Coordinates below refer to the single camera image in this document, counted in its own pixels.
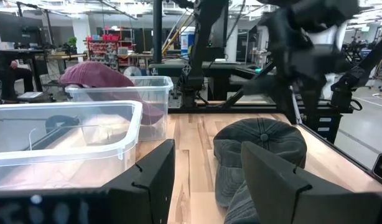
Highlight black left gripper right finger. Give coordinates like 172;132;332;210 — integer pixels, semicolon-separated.
240;141;361;224

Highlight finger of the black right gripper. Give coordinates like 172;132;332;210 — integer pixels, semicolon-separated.
273;77;297;124
300;77;320;129

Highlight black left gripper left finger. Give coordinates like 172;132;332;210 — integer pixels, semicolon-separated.
100;139;176;224

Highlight dark grey baseball cap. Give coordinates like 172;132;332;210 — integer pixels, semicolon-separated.
212;117;307;224

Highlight maroon baseball cap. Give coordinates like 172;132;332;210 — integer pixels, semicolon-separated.
58;61;165;125

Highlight black drawer cabinet white labels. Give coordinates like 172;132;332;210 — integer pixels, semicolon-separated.
314;112;345;144

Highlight clear plastic bin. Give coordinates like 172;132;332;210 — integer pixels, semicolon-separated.
0;100;144;190
65;75;174;142

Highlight dark workbench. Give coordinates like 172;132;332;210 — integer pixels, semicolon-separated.
148;59;274;102

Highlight white round fan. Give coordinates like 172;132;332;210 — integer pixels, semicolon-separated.
123;65;143;77

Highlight blue and white banner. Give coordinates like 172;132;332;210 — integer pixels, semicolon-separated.
180;26;197;59

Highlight red parts shelf rack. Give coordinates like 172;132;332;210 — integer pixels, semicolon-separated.
83;27;136;70

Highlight person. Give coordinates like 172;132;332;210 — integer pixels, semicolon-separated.
0;49;35;102

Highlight black office desk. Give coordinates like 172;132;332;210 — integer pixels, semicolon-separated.
0;49;57;94

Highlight black computer monitor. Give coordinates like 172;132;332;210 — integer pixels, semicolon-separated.
0;11;45;45

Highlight black aluminium table frame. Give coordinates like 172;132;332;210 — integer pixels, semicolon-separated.
149;0;382;187

